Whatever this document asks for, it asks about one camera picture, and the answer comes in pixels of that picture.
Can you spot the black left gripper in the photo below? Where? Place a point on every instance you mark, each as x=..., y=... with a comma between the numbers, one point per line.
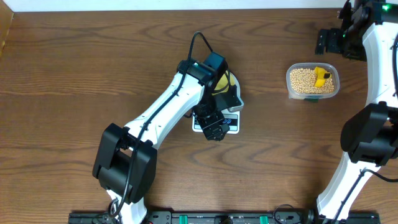
x=212, y=135

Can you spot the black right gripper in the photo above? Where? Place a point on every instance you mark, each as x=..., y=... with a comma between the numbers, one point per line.
x=333, y=35

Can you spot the yellow plastic scoop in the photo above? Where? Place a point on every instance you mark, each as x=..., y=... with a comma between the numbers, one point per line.
x=322, y=77

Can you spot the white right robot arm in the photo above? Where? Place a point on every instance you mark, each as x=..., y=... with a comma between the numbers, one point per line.
x=369, y=139

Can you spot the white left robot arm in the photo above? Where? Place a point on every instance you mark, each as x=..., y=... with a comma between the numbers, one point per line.
x=125, y=163

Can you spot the white digital kitchen scale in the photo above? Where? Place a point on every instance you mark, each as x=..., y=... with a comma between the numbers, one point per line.
x=232, y=119

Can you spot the yellow bowl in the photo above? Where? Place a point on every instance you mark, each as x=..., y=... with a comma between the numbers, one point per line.
x=226, y=81

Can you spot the clear container of soybeans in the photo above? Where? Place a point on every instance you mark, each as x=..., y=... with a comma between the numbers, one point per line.
x=300, y=78

